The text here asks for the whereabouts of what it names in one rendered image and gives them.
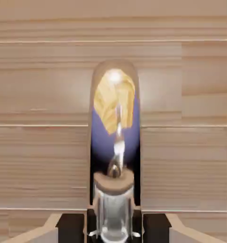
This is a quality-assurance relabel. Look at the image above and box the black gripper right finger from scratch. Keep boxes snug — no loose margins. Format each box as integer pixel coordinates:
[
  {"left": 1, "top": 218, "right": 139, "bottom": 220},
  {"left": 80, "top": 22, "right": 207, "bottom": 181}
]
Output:
[{"left": 142, "top": 212, "right": 227, "bottom": 243}]

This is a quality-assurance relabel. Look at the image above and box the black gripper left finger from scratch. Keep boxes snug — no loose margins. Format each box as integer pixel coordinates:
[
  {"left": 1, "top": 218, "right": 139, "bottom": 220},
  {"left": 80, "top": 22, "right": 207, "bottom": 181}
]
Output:
[{"left": 0, "top": 212, "right": 86, "bottom": 243}]

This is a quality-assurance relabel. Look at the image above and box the light wood cabinet door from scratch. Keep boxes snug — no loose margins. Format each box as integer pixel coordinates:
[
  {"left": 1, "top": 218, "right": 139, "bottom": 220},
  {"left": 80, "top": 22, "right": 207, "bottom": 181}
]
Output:
[{"left": 0, "top": 40, "right": 227, "bottom": 243}]

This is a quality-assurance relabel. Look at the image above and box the light wood cabinet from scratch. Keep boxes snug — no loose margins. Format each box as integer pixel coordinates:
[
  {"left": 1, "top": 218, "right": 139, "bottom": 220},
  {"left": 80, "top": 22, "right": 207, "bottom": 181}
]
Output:
[{"left": 0, "top": 0, "right": 227, "bottom": 243}]

